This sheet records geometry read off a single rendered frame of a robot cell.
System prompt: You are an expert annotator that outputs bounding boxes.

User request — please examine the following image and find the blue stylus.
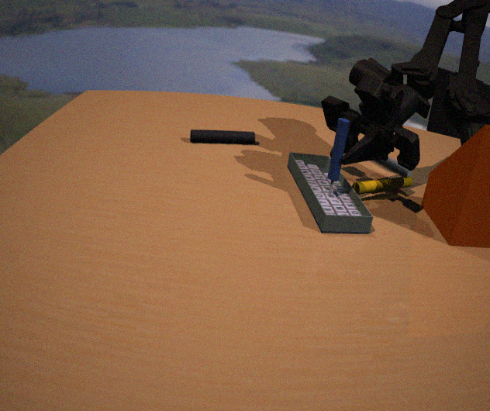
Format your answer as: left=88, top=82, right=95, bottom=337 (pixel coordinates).
left=327, top=118, right=350, bottom=189

